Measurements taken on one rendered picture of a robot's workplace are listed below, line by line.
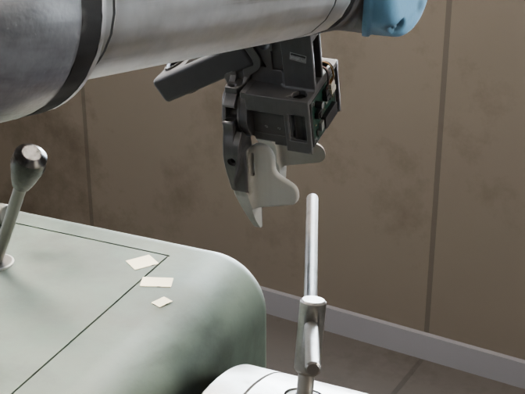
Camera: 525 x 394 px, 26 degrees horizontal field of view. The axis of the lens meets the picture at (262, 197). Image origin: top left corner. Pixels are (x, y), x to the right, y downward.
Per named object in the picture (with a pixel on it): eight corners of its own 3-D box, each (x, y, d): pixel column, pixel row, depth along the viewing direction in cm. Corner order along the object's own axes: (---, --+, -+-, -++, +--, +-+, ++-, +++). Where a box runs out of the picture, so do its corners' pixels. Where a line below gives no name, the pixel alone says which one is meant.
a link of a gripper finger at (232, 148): (240, 199, 99) (237, 105, 95) (224, 196, 99) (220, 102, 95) (262, 177, 103) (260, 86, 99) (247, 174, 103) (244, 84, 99)
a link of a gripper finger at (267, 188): (294, 250, 100) (292, 155, 96) (233, 238, 103) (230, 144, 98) (307, 234, 103) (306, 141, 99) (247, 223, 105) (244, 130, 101)
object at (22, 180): (0, 197, 103) (-6, 148, 101) (20, 184, 105) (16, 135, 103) (37, 204, 101) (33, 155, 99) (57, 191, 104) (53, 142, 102)
